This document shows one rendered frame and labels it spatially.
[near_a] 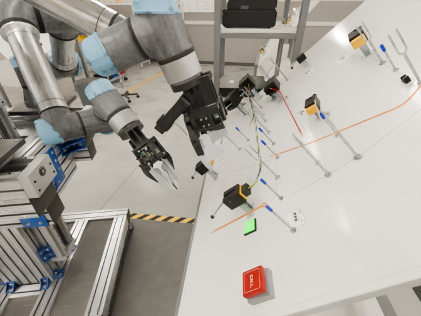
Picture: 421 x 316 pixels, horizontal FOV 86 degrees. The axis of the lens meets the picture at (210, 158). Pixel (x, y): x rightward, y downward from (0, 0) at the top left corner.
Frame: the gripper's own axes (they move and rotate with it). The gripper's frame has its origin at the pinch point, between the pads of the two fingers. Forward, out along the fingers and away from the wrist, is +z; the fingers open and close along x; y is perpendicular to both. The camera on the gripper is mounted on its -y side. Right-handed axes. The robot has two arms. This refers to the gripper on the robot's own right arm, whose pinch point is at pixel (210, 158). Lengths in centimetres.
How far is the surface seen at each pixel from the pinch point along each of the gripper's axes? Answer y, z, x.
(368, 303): 32, 58, -9
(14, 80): -400, -58, 300
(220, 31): -2, -19, 99
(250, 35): 13, -12, 96
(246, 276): 5.1, 17.0, -21.2
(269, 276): 9.7, 17.2, -21.3
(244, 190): 5.7, 11.7, -1.3
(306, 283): 16.5, 15.5, -23.8
